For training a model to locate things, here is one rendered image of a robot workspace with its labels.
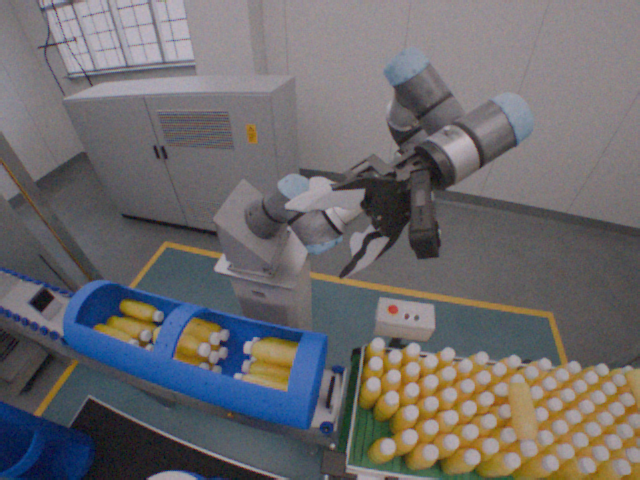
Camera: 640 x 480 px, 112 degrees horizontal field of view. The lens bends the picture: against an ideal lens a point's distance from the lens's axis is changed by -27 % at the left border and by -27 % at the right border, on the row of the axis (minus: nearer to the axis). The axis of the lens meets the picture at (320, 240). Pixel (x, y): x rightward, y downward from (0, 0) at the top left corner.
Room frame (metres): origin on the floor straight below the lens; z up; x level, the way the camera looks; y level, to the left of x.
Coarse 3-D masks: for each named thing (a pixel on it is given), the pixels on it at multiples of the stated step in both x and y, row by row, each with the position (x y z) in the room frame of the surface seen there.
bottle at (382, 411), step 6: (384, 396) 0.25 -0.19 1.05; (378, 402) 0.24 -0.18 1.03; (384, 402) 0.23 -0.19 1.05; (378, 408) 0.22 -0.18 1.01; (384, 408) 0.21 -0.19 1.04; (390, 408) 0.21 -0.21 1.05; (396, 408) 0.21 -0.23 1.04; (378, 414) 0.21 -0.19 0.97; (384, 414) 0.20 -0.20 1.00; (390, 414) 0.20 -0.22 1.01; (378, 420) 0.21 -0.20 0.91; (384, 420) 0.20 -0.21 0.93
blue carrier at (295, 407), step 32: (96, 288) 0.51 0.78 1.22; (128, 288) 0.57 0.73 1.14; (64, 320) 0.38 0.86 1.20; (96, 320) 0.46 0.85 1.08; (224, 320) 0.49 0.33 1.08; (256, 320) 0.47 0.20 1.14; (96, 352) 0.31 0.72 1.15; (128, 352) 0.30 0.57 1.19; (160, 352) 0.30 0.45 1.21; (320, 352) 0.32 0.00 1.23; (160, 384) 0.24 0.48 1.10; (192, 384) 0.24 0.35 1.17; (224, 384) 0.24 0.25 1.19; (256, 384) 0.24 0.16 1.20; (288, 384) 0.24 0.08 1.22; (320, 384) 0.31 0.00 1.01; (256, 416) 0.18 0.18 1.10; (288, 416) 0.17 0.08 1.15
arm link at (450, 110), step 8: (440, 104) 0.45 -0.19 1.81; (448, 104) 0.45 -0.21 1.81; (456, 104) 0.45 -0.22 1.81; (432, 112) 0.45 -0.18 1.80; (440, 112) 0.44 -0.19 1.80; (448, 112) 0.44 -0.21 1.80; (456, 112) 0.44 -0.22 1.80; (464, 112) 0.45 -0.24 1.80; (424, 120) 0.46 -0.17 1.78; (432, 120) 0.45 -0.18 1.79; (440, 120) 0.44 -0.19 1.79; (448, 120) 0.44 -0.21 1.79; (424, 128) 0.46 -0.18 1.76; (432, 128) 0.45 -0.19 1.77; (440, 128) 0.44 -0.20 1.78
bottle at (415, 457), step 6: (420, 444) 0.10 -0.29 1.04; (426, 444) 0.10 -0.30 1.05; (414, 450) 0.09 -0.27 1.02; (420, 450) 0.09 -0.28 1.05; (408, 456) 0.08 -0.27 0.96; (414, 456) 0.07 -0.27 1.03; (420, 456) 0.07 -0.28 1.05; (408, 462) 0.06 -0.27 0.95; (414, 462) 0.06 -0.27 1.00; (420, 462) 0.06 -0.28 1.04; (426, 462) 0.05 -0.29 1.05; (432, 462) 0.05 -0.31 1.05; (414, 468) 0.05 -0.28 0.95; (420, 468) 0.04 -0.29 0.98
